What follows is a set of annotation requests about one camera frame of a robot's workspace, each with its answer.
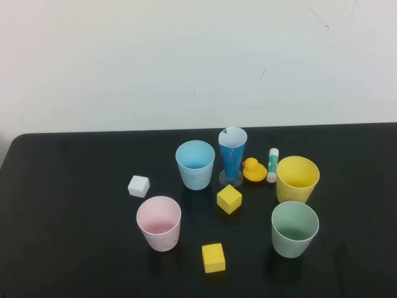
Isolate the pink plastic cup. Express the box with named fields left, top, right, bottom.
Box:
left=135, top=196, right=182, bottom=252

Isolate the yellow plastic cup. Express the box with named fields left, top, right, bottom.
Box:
left=275, top=155, right=321, bottom=205

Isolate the green plastic cup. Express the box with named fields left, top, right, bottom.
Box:
left=271, top=201, right=320, bottom=259

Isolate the light blue plastic cup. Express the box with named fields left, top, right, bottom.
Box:
left=175, top=140, right=216, bottom=191

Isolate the blue paper cone glass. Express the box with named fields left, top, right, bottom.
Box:
left=218, top=127, right=248, bottom=188

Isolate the yellow cube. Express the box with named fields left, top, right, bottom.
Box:
left=216, top=184, right=243, bottom=215
left=201, top=243, right=226, bottom=274

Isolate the yellow rubber duck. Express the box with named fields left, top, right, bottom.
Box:
left=242, top=157, right=268, bottom=183

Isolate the white cube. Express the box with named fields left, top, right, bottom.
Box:
left=127, top=175, right=151, bottom=197

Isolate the white green glue stick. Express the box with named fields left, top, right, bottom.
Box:
left=265, top=148, right=280, bottom=183

